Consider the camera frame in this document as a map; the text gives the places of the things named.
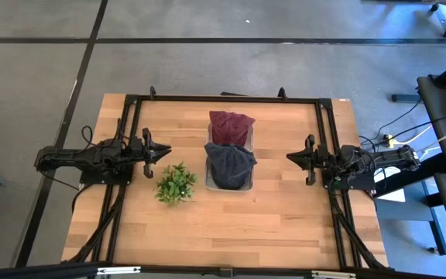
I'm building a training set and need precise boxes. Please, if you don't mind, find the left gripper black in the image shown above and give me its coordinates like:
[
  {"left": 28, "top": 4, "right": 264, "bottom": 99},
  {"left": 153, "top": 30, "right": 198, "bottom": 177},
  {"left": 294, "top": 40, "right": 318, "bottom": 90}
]
[{"left": 129, "top": 127, "right": 172, "bottom": 179}]

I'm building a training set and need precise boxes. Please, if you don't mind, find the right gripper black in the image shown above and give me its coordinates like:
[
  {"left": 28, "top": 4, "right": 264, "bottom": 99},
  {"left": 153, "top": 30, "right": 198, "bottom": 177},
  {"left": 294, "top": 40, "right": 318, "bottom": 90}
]
[{"left": 286, "top": 133, "right": 338, "bottom": 187}]

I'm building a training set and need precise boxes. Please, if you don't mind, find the dark blue cap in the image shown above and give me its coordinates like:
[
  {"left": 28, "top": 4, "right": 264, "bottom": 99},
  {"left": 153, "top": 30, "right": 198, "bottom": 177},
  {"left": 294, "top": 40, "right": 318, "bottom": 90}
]
[{"left": 203, "top": 142, "right": 259, "bottom": 191}]

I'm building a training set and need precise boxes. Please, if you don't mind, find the maroon cap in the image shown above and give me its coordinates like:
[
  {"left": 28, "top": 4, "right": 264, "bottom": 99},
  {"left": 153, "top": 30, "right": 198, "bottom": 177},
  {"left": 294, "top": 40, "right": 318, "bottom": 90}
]
[{"left": 208, "top": 110, "right": 256, "bottom": 147}]

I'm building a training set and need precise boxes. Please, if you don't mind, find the green plant in white pot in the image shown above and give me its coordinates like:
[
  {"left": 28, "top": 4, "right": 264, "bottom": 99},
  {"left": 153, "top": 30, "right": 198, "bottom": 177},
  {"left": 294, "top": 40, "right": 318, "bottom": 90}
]
[{"left": 153, "top": 161, "right": 199, "bottom": 208}]

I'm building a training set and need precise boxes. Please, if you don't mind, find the white plastic bin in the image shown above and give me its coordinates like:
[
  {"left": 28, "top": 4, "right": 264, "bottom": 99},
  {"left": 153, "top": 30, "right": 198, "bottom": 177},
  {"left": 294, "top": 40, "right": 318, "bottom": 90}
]
[{"left": 206, "top": 120, "right": 256, "bottom": 153}]

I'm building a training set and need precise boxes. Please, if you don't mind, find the grey plastic bin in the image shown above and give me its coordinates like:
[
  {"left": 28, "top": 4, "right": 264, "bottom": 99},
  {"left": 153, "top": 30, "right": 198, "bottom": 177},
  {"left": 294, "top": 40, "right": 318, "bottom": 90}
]
[{"left": 204, "top": 154, "right": 256, "bottom": 192}]

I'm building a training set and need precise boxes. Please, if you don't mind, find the black desk foot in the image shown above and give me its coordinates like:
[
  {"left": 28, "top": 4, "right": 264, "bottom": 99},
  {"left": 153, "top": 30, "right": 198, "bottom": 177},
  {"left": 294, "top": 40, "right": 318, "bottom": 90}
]
[{"left": 391, "top": 92, "right": 421, "bottom": 104}]

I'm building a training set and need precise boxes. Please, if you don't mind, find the dark grey desk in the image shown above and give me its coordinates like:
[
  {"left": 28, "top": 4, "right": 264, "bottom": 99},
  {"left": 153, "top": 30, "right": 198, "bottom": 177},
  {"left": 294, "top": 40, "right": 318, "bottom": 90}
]
[{"left": 417, "top": 74, "right": 446, "bottom": 175}]

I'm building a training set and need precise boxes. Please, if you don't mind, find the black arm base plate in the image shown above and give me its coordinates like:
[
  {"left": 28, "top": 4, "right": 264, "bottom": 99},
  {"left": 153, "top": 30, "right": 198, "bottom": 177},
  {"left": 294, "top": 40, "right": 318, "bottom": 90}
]
[
  {"left": 321, "top": 170, "right": 376, "bottom": 191},
  {"left": 78, "top": 161, "right": 134, "bottom": 186}
]

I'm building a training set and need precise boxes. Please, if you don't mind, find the black aluminium table frame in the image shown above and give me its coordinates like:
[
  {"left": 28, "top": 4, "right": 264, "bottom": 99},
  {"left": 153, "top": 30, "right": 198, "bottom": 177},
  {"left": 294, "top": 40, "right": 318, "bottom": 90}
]
[{"left": 62, "top": 92, "right": 390, "bottom": 272}]

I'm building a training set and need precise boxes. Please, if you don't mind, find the black cable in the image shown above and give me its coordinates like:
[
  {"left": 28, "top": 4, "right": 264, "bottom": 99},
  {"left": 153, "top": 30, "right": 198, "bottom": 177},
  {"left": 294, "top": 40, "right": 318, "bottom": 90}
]
[{"left": 360, "top": 98, "right": 425, "bottom": 147}]

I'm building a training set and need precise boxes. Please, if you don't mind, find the white cable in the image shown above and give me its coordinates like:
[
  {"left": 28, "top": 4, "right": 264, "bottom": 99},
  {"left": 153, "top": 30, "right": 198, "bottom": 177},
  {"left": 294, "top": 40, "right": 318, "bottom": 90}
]
[{"left": 393, "top": 119, "right": 446, "bottom": 146}]

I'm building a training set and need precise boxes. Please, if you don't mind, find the silver metal bracket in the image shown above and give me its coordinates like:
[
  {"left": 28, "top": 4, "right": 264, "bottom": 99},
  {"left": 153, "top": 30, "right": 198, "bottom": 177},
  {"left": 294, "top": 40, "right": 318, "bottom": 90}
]
[
  {"left": 96, "top": 266, "right": 142, "bottom": 277},
  {"left": 310, "top": 270, "right": 358, "bottom": 279}
]

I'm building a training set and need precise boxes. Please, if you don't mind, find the black overhead mount bar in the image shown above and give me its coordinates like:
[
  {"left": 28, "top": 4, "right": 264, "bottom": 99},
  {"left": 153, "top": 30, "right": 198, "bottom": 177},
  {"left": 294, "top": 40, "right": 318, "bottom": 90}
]
[{"left": 0, "top": 262, "right": 446, "bottom": 279}]

